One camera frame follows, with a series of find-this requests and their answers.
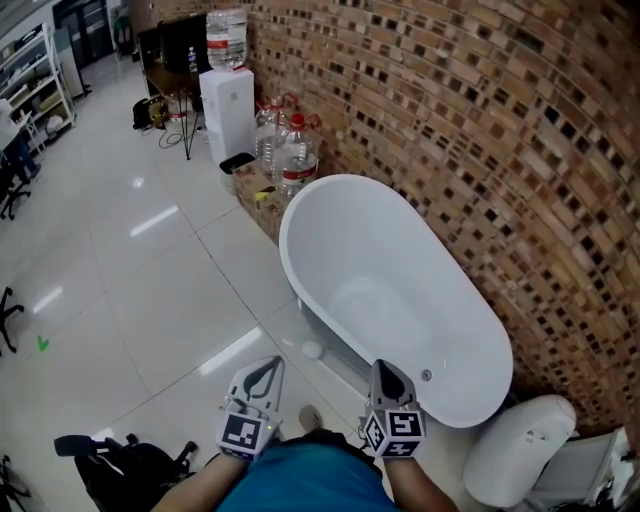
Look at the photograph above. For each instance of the wooden table with black legs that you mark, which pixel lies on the wooden table with black legs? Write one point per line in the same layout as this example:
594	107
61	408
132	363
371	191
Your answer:
165	80

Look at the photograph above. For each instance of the person's right shoe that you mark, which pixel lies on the person's right shoe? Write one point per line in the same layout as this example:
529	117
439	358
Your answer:
310	417

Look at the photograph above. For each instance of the black and yellow tool bag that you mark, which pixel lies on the black and yellow tool bag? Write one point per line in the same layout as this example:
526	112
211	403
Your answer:
150	112

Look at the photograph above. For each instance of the white oval toilet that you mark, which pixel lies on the white oval toilet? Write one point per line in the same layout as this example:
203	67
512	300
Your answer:
515	450

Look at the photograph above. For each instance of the person's black trousers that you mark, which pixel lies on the person's black trousers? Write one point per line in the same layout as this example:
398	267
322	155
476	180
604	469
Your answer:
345	440

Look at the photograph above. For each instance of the white shelf unit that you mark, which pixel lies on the white shelf unit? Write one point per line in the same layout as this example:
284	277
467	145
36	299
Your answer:
40	85

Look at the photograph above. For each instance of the black cabinet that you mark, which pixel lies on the black cabinet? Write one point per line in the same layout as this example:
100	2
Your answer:
85	35

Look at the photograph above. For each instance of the printed cardboard box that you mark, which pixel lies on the printed cardboard box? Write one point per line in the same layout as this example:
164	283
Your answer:
260	205

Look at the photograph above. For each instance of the white water dispenser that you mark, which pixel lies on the white water dispenser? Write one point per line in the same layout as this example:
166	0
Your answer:
227	115

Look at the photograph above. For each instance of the large water dispenser jug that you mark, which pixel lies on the large water dispenser jug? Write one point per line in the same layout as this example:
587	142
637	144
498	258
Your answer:
226	40

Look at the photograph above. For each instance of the small water bottle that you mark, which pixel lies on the small water bottle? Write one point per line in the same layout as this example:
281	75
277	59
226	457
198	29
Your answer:
192	60

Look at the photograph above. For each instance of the black monitor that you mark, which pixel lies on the black monitor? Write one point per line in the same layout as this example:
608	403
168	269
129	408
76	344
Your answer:
182	42

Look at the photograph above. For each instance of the white and green bathtub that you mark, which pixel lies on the white and green bathtub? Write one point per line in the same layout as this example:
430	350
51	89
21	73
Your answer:
390	280

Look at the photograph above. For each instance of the clear water jug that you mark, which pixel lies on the clear water jug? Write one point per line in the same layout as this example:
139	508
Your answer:
300	155
270	135

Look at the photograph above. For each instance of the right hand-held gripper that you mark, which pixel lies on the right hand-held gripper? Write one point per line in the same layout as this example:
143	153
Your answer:
395	432

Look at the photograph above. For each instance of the person's right forearm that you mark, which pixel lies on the person's right forearm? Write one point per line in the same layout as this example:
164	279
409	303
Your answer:
415	485

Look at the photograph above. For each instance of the black-rimmed waste bin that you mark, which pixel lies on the black-rimmed waste bin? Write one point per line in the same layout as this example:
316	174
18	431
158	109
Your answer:
237	162

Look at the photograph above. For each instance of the white round-headed brush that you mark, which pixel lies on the white round-headed brush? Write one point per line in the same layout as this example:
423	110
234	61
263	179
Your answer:
313	350

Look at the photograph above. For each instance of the person's left forearm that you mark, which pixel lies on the person's left forearm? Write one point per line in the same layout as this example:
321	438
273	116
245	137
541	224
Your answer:
225	482

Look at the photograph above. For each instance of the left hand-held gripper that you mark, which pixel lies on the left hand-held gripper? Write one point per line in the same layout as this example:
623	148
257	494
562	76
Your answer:
242	432

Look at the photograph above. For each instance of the person's blue shirt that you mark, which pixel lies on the person's blue shirt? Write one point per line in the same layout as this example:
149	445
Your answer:
310	480

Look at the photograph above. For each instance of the black office chair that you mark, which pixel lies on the black office chair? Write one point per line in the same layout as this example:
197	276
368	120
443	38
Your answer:
15	192
7	315
125	470

